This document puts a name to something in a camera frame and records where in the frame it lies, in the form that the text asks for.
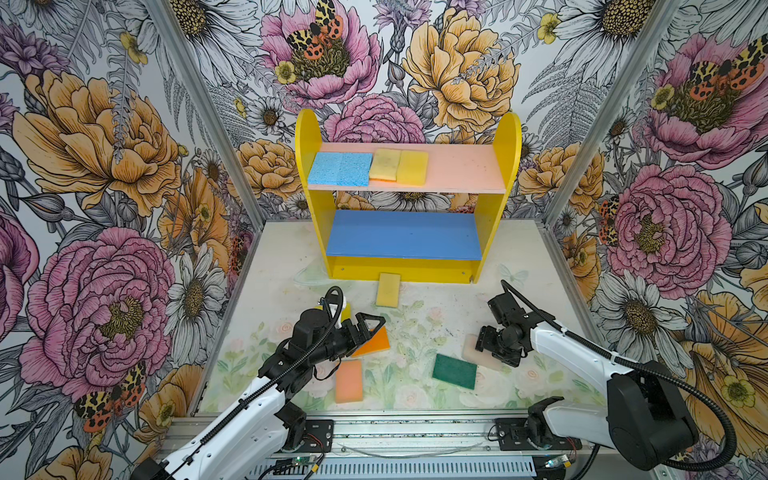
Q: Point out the bright yellow sponge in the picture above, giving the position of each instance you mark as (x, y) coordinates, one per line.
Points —
(346, 312)

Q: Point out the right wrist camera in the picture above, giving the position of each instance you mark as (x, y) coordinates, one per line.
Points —
(505, 309)

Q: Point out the yellow shelf with coloured boards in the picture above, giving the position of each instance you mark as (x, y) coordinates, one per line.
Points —
(433, 247)

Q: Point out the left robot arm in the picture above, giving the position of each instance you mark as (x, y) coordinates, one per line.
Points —
(263, 420)

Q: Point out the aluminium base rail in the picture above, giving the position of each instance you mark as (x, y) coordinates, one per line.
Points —
(349, 445)

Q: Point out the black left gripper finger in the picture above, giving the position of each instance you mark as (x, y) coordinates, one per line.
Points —
(366, 335)
(367, 321)

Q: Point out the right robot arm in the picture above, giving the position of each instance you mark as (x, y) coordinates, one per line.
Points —
(644, 417)

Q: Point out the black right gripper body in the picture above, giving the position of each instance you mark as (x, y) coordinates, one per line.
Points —
(500, 345)

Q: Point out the dull yellow sponge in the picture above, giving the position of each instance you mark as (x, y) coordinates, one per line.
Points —
(385, 164)

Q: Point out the pale pink sponge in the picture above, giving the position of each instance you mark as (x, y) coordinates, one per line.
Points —
(480, 358)

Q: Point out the orange sponge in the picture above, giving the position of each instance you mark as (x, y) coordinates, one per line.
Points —
(378, 343)

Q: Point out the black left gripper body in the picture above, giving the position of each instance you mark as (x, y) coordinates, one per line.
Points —
(345, 340)

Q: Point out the aluminium frame post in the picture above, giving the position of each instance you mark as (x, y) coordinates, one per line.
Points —
(650, 36)
(185, 64)

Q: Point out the yellow sponge with green back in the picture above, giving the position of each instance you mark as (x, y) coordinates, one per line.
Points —
(388, 290)

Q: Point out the peach pink sponge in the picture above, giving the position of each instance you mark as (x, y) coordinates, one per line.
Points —
(349, 382)

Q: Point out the blue cellulose sponge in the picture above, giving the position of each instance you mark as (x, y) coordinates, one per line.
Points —
(354, 169)
(326, 168)

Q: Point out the dark green scouring pad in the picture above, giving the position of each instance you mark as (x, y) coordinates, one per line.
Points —
(454, 371)

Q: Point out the aluminium frame post left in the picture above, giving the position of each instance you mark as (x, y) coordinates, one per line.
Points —
(185, 64)

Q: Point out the aluminium frame post right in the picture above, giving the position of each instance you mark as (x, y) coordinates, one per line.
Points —
(650, 36)

